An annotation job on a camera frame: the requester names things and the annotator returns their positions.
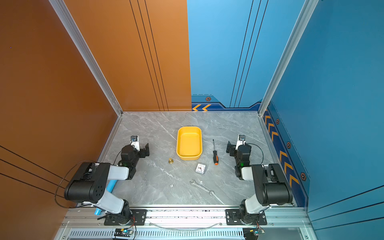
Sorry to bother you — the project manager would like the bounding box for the light blue tube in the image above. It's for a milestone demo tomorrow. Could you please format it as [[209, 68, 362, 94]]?
[[94, 180, 117, 216]]

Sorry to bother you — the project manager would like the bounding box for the left green circuit board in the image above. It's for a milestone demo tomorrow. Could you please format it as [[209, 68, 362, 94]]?
[[113, 228, 135, 240]]

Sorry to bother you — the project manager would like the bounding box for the aluminium front rail frame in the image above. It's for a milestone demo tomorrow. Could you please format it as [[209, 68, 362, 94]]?
[[55, 205, 317, 240]]

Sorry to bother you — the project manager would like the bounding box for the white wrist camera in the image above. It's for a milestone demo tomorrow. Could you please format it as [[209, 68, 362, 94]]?
[[236, 135, 246, 151], [130, 136, 140, 151]]

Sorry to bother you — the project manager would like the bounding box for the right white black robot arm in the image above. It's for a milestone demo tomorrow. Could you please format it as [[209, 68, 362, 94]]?
[[226, 142, 294, 225]]

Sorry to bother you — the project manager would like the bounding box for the grey cable loop on rail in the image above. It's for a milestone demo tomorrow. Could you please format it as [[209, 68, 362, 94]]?
[[148, 221, 223, 232]]

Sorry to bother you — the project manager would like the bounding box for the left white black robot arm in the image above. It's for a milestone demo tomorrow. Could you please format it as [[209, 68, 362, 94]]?
[[64, 143, 150, 227]]

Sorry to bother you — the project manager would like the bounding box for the yellow plastic bin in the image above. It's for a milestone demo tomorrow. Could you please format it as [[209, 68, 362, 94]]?
[[177, 127, 203, 161]]

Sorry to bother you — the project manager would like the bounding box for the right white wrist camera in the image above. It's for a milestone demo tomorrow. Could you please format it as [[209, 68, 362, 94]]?
[[236, 135, 246, 151]]

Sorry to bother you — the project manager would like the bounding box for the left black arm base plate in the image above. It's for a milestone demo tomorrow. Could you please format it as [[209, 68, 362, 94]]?
[[104, 209, 147, 227]]

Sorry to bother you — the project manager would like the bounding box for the right circuit board with wires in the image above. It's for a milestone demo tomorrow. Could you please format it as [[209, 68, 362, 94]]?
[[243, 228, 265, 240]]

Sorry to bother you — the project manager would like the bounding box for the small square white clock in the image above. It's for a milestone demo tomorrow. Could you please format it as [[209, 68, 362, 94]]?
[[195, 163, 206, 175]]

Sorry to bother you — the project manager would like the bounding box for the silver open-end wrench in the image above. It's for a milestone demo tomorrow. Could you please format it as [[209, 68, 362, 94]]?
[[190, 179, 215, 196]]

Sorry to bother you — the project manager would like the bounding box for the orange black handled screwdriver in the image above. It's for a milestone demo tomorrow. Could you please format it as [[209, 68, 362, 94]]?
[[213, 140, 219, 166]]

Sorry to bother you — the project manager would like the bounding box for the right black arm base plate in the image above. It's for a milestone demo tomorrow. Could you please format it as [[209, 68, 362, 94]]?
[[225, 209, 268, 226]]

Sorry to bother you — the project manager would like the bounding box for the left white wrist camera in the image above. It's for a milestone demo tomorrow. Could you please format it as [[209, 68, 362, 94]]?
[[130, 136, 140, 151]]

